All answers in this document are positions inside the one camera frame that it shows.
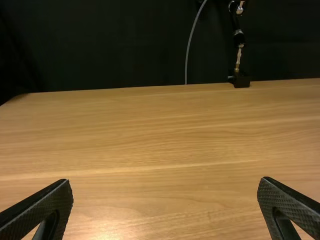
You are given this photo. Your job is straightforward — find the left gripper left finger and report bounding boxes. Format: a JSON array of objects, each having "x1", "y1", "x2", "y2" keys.
[{"x1": 0, "y1": 178, "x2": 74, "y2": 240}]

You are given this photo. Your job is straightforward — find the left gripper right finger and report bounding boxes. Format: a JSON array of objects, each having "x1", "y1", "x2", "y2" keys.
[{"x1": 256, "y1": 176, "x2": 320, "y2": 240}]

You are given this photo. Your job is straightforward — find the black clamp stand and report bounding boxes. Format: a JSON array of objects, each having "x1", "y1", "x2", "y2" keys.
[{"x1": 226, "y1": 0, "x2": 252, "y2": 89}]

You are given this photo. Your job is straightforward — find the grey cable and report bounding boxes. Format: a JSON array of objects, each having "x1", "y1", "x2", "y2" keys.
[{"x1": 184, "y1": 0, "x2": 209, "y2": 85}]

